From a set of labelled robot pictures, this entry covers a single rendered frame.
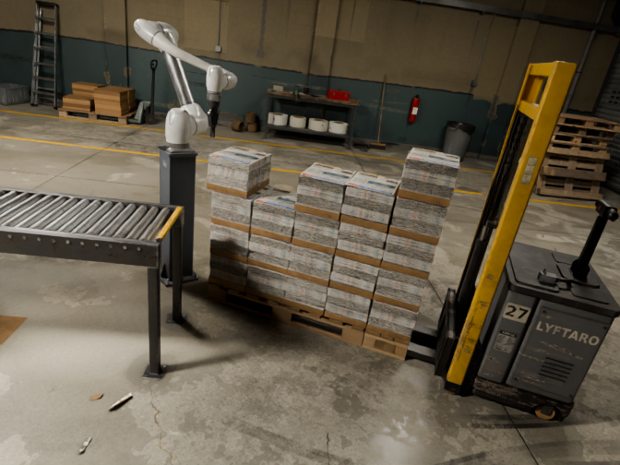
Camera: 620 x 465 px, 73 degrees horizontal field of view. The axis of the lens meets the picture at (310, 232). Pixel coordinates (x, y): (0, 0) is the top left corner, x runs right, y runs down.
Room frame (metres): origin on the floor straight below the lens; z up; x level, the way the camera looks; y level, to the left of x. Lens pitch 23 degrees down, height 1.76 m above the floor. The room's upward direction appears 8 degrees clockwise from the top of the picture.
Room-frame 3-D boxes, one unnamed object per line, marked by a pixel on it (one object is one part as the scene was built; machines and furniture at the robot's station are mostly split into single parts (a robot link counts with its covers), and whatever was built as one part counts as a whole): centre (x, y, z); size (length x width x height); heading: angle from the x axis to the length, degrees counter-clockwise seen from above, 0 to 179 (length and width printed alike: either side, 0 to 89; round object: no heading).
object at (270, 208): (2.62, 0.06, 0.42); 1.17 x 0.39 x 0.83; 75
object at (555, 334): (2.23, -1.42, 0.40); 0.69 x 0.55 x 0.80; 165
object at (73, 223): (2.01, 1.22, 0.77); 0.47 x 0.05 x 0.05; 6
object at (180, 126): (2.85, 0.98, 1.17); 0.18 x 0.16 x 0.22; 163
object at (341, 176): (2.58, -0.07, 1.06); 0.37 x 0.29 x 0.01; 167
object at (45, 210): (1.99, 1.41, 0.77); 0.47 x 0.05 x 0.05; 6
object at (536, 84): (2.64, -1.14, 0.97); 0.09 x 0.09 x 1.75; 75
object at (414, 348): (2.37, -0.43, 0.05); 1.05 x 0.10 x 0.04; 75
